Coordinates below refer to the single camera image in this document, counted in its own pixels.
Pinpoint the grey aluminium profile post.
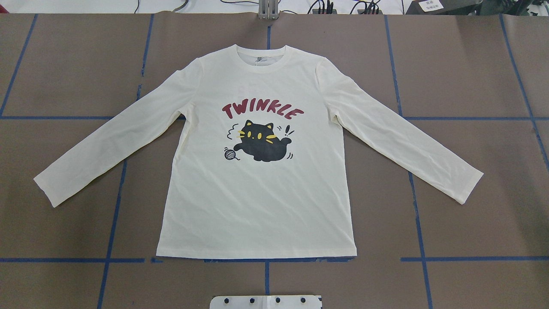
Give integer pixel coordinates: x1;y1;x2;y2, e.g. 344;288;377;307
258;0;280;20

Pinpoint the cream long-sleeve cat shirt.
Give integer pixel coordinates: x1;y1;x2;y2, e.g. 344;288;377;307
34;45;483;260

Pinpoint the white metal base plate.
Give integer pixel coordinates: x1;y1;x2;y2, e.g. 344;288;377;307
209;295;323;309

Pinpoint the black device with label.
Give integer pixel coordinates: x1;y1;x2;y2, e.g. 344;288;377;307
405;0;483;15

